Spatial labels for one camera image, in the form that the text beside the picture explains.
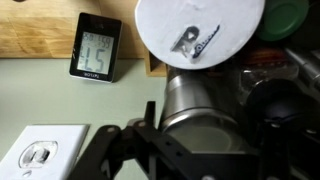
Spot glass steel pepper grinder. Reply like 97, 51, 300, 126
158, 67, 247, 153

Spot green lid jar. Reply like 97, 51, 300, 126
256, 0, 309, 42

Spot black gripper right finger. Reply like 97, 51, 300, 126
259, 123, 320, 180

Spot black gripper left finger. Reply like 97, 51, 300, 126
67, 125, 157, 180

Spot black digital thermometer clock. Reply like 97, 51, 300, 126
69, 12, 122, 83

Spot white wall outlet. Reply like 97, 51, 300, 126
0, 124, 89, 180

